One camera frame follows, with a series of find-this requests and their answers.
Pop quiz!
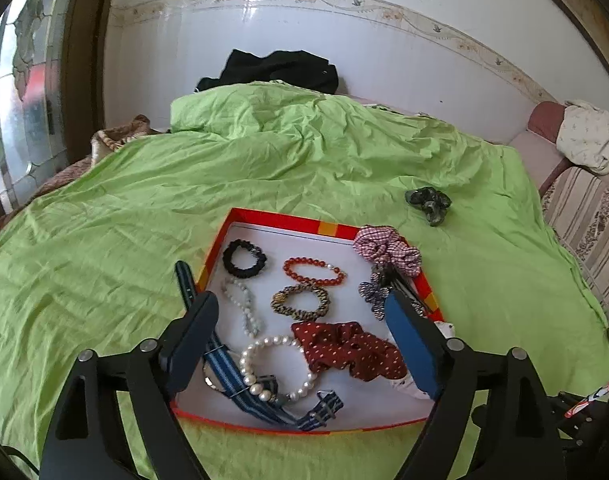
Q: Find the blue striped watch strap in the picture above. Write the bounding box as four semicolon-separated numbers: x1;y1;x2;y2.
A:
174;261;295;426
297;389;341;432

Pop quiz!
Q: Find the green bedsheet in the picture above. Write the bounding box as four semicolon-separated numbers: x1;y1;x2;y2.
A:
0;80;609;480

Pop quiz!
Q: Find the blue checked hair bow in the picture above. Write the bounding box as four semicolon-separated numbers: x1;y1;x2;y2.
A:
359;280;393;320

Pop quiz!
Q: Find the orange bead bracelet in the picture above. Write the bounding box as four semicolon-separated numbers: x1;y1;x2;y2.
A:
283;257;348;287

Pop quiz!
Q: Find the wooden door frame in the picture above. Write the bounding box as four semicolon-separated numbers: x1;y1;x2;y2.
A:
59;0;120;171

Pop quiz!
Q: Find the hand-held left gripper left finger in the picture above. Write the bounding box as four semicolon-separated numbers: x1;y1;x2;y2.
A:
38;291;220;480

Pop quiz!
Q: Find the dark wooden frame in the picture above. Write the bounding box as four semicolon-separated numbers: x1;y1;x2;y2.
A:
515;0;609;91

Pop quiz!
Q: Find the patterned glass door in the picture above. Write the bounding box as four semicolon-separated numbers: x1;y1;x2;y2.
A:
0;0;70;211

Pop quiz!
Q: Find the brown patterned blanket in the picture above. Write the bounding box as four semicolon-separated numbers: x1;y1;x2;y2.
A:
0;114;152;221

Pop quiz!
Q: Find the leopard print bracelet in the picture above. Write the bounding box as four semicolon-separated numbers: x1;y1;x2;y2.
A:
271;283;331;322

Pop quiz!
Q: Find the pink plaid scrunchie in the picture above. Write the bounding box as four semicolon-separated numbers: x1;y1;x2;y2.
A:
353;226;423;277

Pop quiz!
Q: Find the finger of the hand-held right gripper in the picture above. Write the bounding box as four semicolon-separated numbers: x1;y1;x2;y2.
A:
547;390;609;458

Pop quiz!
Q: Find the red cardboard box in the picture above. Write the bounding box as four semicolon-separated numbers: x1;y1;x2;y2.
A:
170;206;444;433

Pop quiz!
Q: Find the black beaded bracelet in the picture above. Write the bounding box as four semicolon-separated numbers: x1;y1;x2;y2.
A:
222;239;268;281

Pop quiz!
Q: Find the dark green scrunchie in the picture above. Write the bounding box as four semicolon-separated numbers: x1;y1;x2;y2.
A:
403;186;453;228

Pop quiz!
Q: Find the black white patterned scrunchie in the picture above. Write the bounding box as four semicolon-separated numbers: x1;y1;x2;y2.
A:
372;265;430;316

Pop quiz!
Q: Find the pale green bead bracelet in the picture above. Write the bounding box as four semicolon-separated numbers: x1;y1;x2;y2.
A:
220;276;261;338

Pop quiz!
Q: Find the red polka dot scrunchie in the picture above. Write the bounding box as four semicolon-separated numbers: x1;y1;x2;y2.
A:
290;320;409;382

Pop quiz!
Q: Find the striped floral sofa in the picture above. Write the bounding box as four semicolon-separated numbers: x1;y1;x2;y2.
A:
505;101;609;311

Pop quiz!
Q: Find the white pearl bracelet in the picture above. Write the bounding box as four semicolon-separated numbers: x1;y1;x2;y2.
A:
238;335;319;403

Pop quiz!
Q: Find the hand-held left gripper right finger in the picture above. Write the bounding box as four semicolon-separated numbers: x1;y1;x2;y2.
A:
385;290;568;480

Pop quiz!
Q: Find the black cloth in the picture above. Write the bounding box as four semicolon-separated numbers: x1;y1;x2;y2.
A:
194;49;339;95

